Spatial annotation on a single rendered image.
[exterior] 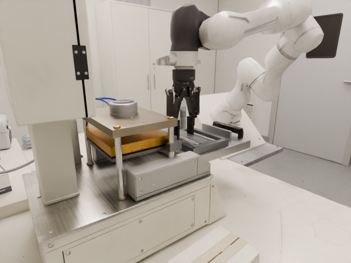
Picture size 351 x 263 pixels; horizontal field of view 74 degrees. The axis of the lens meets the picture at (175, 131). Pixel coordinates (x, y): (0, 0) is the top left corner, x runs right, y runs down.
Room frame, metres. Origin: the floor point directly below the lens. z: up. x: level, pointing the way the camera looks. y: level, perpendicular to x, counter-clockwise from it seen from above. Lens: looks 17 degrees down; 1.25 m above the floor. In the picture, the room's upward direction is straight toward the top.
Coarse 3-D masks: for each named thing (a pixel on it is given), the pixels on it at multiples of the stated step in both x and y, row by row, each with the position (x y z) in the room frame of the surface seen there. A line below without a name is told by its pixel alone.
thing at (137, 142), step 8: (88, 128) 0.68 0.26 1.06; (96, 128) 0.68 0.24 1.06; (88, 136) 0.66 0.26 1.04; (96, 136) 0.61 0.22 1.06; (104, 136) 0.61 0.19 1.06; (128, 136) 0.61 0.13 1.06; (136, 136) 0.61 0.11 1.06; (144, 136) 0.61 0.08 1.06; (152, 136) 0.61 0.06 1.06; (160, 136) 0.61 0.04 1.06; (96, 144) 0.61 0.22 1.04; (104, 144) 0.55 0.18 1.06; (112, 144) 0.54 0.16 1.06; (128, 144) 0.55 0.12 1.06; (136, 144) 0.56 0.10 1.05; (144, 144) 0.57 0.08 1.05; (152, 144) 0.59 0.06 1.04; (160, 144) 0.60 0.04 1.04; (104, 152) 0.56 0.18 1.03; (112, 152) 0.52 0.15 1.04; (128, 152) 0.55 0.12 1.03; (136, 152) 0.56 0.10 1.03; (144, 152) 0.57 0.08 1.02; (112, 160) 0.52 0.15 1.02
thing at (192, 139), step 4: (180, 132) 0.82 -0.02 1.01; (180, 136) 0.77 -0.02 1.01; (184, 136) 0.77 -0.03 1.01; (188, 136) 0.77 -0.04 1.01; (192, 136) 0.77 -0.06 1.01; (188, 140) 0.73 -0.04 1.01; (192, 140) 0.73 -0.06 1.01; (196, 140) 0.73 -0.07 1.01; (200, 140) 0.73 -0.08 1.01; (204, 140) 0.73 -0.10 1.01
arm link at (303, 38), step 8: (312, 16) 0.94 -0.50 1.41; (304, 24) 0.91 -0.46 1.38; (312, 24) 0.90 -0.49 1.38; (288, 32) 0.94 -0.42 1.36; (296, 32) 0.92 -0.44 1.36; (304, 32) 0.90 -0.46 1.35; (312, 32) 0.89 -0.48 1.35; (320, 32) 0.89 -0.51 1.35; (280, 40) 1.07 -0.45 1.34; (288, 40) 0.96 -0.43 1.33; (296, 40) 0.92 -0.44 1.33; (304, 40) 0.89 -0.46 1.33; (312, 40) 0.88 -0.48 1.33; (320, 40) 0.90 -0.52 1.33; (280, 48) 1.05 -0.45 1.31; (288, 48) 1.03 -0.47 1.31; (296, 48) 0.93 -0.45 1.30; (304, 48) 0.90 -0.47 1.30; (312, 48) 0.91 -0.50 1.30; (288, 56) 1.04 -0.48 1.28; (296, 56) 1.05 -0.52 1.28
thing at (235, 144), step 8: (208, 128) 0.90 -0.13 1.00; (216, 128) 0.87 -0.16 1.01; (224, 136) 0.84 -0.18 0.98; (232, 136) 0.88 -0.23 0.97; (232, 144) 0.79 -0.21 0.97; (240, 144) 0.80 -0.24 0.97; (248, 144) 0.83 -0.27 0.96; (176, 152) 0.72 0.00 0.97; (208, 152) 0.71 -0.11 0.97; (216, 152) 0.73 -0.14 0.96; (224, 152) 0.75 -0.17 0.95; (232, 152) 0.78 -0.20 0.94; (208, 160) 0.71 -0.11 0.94
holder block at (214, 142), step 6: (186, 132) 0.86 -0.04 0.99; (198, 132) 0.88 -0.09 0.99; (204, 132) 0.86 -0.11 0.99; (204, 138) 0.78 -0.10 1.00; (210, 138) 0.82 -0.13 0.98; (216, 138) 0.80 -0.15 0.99; (222, 138) 0.78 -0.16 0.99; (186, 144) 0.72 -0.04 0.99; (204, 144) 0.72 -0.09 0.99; (210, 144) 0.72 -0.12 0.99; (216, 144) 0.74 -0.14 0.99; (222, 144) 0.76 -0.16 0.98; (228, 144) 0.78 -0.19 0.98; (186, 150) 0.70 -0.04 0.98; (192, 150) 0.68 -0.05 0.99; (198, 150) 0.69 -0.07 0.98; (204, 150) 0.71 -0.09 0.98; (210, 150) 0.72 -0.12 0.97
